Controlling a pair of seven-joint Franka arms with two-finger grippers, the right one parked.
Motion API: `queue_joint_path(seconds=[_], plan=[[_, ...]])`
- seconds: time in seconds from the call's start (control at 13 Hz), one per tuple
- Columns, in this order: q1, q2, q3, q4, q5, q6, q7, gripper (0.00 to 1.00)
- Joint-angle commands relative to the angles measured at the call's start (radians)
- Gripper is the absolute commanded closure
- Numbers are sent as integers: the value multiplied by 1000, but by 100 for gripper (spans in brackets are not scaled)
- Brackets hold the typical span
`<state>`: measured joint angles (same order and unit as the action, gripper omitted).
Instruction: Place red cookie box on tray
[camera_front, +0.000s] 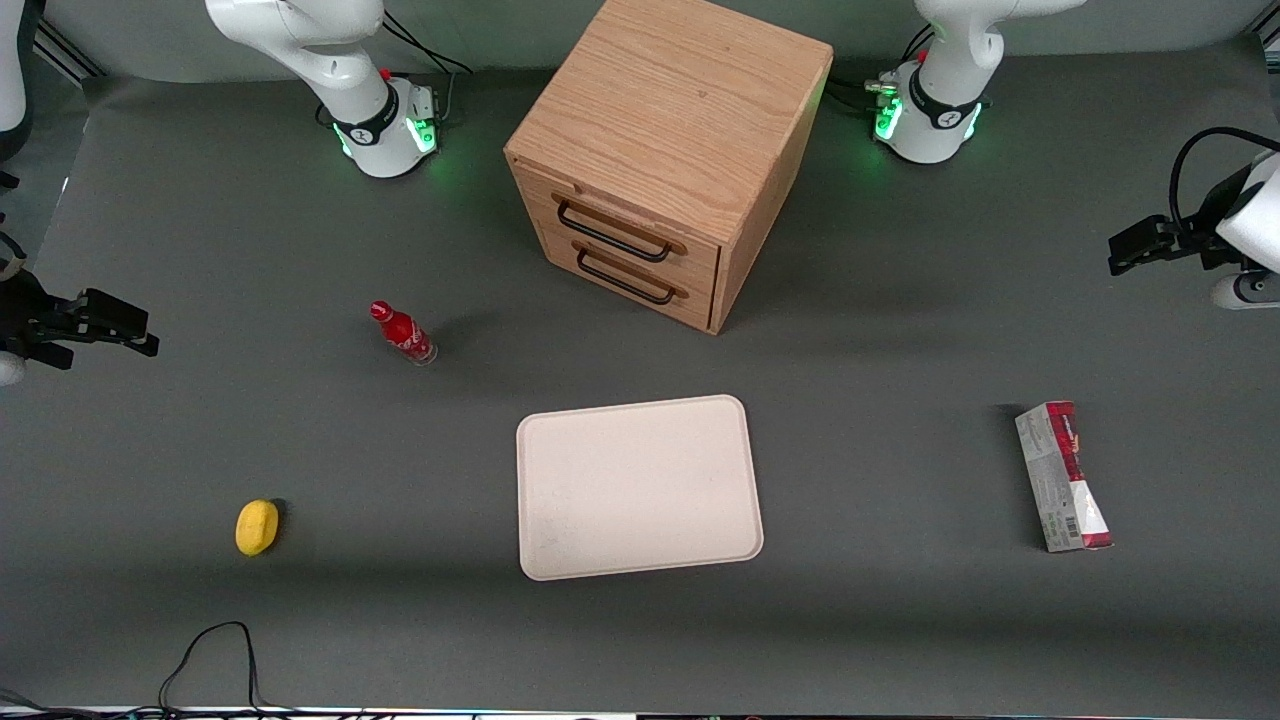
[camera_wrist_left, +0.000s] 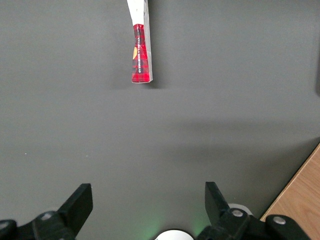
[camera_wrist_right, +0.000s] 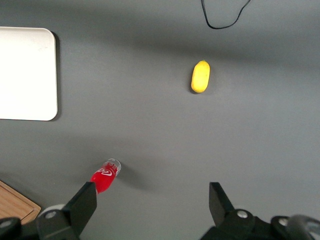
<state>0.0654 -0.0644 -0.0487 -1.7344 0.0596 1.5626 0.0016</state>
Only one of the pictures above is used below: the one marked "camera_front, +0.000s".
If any black metal drawer handle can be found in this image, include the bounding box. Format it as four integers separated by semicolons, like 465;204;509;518
576;245;690;306
556;198;688;264

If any black right base cable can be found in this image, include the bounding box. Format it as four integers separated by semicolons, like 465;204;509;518
380;8;475;131

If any yellow lemon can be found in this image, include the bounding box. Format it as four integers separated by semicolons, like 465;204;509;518
235;499;281;557

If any wooden drawer cabinet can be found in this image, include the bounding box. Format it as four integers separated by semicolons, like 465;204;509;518
504;0;835;336

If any cream plastic tray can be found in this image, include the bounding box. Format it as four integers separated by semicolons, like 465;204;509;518
516;395;765;582

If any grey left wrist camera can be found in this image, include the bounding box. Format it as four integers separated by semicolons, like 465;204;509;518
1211;268;1280;311

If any black looped table cable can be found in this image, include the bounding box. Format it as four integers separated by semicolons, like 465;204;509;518
157;621;269;717

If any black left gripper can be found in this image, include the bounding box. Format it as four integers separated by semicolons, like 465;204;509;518
1108;165;1256;277

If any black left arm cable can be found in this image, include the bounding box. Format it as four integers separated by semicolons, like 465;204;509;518
1169;126;1280;237

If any black left base cable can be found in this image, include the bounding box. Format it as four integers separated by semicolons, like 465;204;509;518
828;24;938;113

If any red soda bottle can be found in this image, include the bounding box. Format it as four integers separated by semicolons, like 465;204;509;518
369;300;439;367

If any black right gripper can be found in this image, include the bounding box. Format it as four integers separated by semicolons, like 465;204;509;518
0;262;161;372

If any black base cable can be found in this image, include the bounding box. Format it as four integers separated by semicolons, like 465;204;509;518
828;24;938;113
380;8;475;131

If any wooden drawer front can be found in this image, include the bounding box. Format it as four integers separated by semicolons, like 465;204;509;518
533;222;717;332
513;163;722;287

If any red tartan cookie box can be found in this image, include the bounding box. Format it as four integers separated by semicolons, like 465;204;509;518
1015;400;1115;554

